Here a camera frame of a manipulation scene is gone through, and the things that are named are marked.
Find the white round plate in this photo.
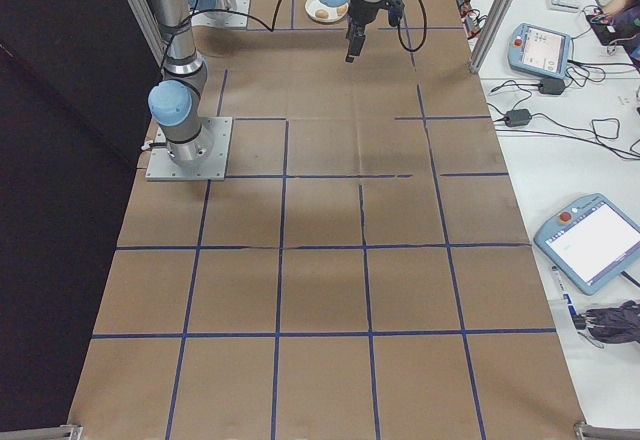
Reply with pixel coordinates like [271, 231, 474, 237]
[304, 0, 350, 24]

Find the blue grey teach pendant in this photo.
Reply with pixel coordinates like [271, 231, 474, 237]
[533, 192, 640, 297]
[507, 22, 574, 80]

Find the dark blue bystander clothing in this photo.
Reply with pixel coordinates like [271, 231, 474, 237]
[613, 0, 640, 69]

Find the white marker pen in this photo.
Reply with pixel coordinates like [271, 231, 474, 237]
[551, 263, 575, 314]

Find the folded dark umbrella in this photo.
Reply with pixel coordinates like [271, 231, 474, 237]
[573, 299, 640, 347]

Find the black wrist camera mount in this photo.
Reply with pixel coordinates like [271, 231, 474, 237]
[385, 0, 407, 27]

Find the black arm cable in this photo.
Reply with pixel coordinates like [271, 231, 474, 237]
[182, 0, 427, 53]

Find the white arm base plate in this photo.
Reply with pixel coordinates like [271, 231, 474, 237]
[192, 0, 251, 30]
[144, 116, 235, 182]

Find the aluminium desk side post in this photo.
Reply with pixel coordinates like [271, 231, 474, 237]
[467, 0, 532, 75]

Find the aluminium frame post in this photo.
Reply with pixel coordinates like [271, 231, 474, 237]
[107, 0, 170, 67]

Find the black tablet with wires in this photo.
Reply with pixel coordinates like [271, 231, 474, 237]
[584, 7, 622, 47]

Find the black frame cover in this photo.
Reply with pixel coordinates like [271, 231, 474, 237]
[0, 0, 166, 429]

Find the aluminium frame bar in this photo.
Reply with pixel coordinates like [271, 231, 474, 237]
[573, 420, 640, 440]
[0, 423, 82, 440]

